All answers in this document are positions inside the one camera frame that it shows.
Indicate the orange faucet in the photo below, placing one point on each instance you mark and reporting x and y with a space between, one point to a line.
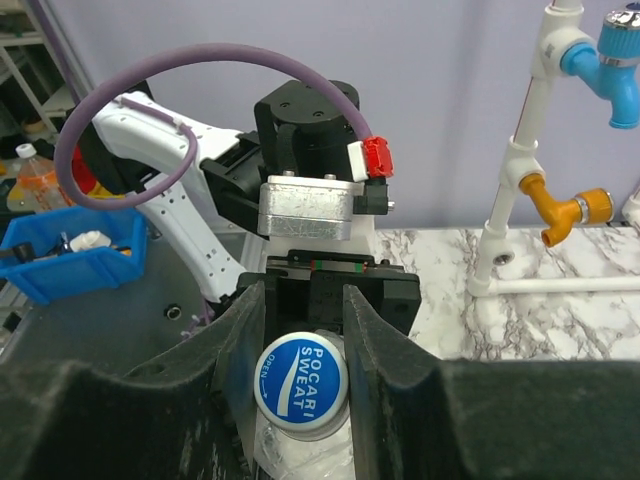
590 207

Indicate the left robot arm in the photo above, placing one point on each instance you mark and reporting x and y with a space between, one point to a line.
202 183

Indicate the shelf with blue binders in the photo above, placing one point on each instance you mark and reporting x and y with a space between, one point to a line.
40 79

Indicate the white PVC pipe frame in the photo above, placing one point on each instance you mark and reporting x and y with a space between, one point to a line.
559 30

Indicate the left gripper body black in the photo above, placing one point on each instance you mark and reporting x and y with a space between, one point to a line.
304 291

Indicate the blue parts bin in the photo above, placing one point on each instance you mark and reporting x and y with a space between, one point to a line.
54 275

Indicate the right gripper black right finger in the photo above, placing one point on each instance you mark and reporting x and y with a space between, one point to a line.
415 416

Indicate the blue faucet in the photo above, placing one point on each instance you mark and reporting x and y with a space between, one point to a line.
608 68

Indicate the orange drink bottle background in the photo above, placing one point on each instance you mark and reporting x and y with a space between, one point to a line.
38 181

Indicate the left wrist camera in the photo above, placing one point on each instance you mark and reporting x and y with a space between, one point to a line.
317 209

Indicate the clear plastic bottle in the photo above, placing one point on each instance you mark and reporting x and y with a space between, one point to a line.
283 457

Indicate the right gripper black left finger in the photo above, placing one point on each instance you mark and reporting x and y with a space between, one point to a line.
185 414

